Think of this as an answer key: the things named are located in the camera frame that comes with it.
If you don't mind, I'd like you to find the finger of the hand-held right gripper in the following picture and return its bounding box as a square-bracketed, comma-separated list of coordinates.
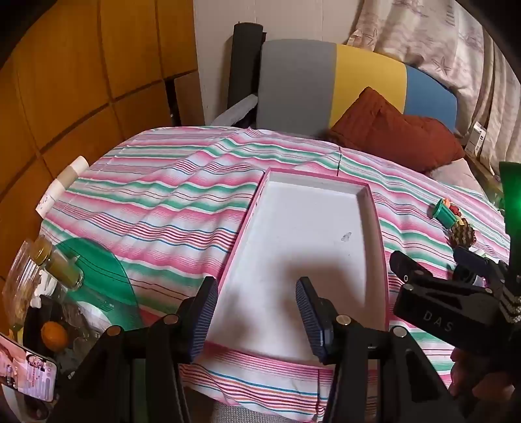
[453, 246, 491, 283]
[388, 250, 437, 286]

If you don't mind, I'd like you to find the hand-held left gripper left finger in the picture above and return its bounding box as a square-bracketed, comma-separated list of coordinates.
[49, 277, 221, 423]

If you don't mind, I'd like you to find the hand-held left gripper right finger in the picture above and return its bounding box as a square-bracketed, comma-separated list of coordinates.
[295, 277, 465, 423]

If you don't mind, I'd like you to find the brown wooden massager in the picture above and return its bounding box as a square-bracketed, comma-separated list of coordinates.
[448, 220, 478, 248]

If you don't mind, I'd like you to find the teal plastic spool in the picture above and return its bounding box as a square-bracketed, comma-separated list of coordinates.
[431, 198, 458, 228]

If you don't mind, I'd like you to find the pink shallow tray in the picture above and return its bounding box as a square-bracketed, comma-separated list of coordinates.
[204, 167, 389, 369]

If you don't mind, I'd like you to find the person's right hand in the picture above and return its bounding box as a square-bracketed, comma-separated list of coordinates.
[450, 349, 521, 405]

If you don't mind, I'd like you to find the pale pink pillow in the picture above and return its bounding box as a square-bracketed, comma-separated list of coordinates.
[431, 157, 489, 197]

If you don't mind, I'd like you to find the wooden side shelf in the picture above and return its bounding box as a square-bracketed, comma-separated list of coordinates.
[468, 155, 506, 204]

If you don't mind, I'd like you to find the green glass round tabletop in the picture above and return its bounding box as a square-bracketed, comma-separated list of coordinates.
[53, 238, 141, 332]

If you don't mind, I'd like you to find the pink green striped blanket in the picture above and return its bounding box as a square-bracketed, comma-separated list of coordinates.
[38, 126, 511, 412]

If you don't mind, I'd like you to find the white box with blue label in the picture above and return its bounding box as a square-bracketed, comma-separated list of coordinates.
[466, 122, 487, 157]

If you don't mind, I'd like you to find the rust brown pillow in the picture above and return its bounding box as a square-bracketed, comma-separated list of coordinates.
[328, 86, 467, 173]

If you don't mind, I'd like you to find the orange fruit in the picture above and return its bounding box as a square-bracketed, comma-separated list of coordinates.
[41, 321, 69, 351]

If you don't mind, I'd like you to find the bottle with gold cap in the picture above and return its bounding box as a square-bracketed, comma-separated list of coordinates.
[33, 235, 84, 289]

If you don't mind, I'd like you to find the clear glass jar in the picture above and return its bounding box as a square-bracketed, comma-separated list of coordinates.
[2, 240, 46, 334]

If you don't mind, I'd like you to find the smartphone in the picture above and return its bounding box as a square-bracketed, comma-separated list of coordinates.
[0, 333, 58, 403]

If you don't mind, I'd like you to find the white tube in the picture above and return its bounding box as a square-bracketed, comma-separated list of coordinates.
[36, 156, 89, 218]

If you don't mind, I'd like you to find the white foam wrapped bar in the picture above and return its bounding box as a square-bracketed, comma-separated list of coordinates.
[209, 94, 259, 127]

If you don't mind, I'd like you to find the brown cardboard sheet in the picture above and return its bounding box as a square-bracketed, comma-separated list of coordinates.
[173, 70, 204, 127]

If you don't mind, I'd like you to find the grey yellow blue headboard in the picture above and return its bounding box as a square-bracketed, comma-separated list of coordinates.
[256, 38, 458, 136]

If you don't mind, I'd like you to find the pale starfish print curtain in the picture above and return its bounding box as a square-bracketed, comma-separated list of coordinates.
[346, 0, 521, 163]

